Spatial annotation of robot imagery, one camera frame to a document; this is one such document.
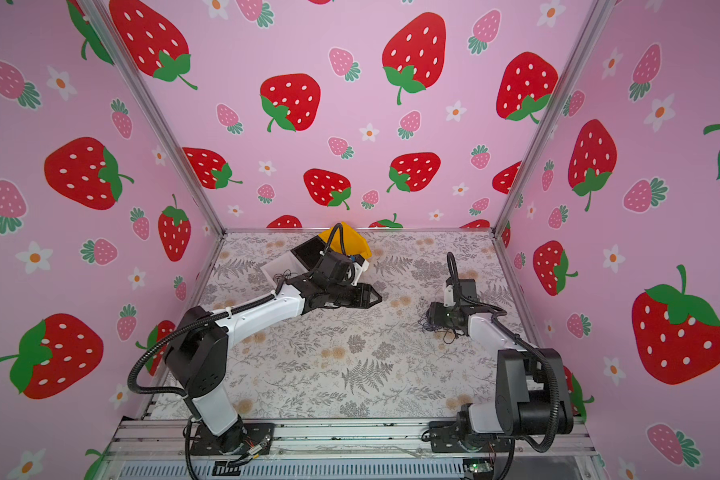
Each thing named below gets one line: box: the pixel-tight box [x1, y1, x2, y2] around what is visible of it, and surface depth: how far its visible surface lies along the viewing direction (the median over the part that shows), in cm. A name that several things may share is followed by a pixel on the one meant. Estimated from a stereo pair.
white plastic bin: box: [260, 250, 309, 291], surface depth 106 cm
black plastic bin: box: [290, 235, 327, 271], surface depth 111 cm
